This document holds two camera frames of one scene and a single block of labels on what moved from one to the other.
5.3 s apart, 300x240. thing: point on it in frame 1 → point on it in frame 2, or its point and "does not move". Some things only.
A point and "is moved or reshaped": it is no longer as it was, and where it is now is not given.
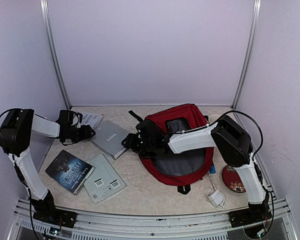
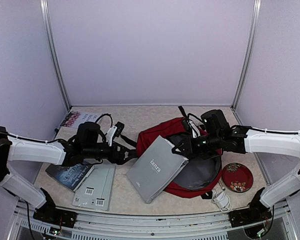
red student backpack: [185, 168] is moved or reshaped
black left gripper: [86, 133] → [119, 160]
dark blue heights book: [70, 171] does not move
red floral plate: [232, 179] does not move
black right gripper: [130, 143] → [190, 150]
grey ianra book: [108, 139] is moved or reshaped
